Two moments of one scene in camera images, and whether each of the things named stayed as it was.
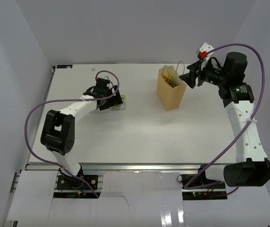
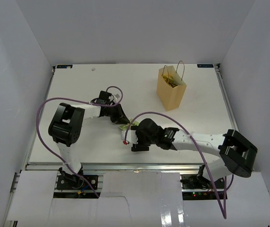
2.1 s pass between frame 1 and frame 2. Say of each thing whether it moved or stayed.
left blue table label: stayed
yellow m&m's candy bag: stayed
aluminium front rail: stayed
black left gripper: moved
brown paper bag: stayed
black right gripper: moved
